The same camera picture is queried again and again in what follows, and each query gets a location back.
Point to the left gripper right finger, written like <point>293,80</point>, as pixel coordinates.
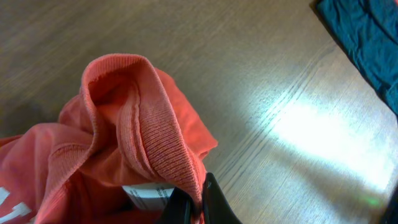
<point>216,208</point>

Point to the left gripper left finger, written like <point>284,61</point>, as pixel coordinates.
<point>178,209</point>

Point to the orange printed t-shirt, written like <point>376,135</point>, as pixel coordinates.
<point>129,125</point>

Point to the navy blue garment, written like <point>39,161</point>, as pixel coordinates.
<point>367,32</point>

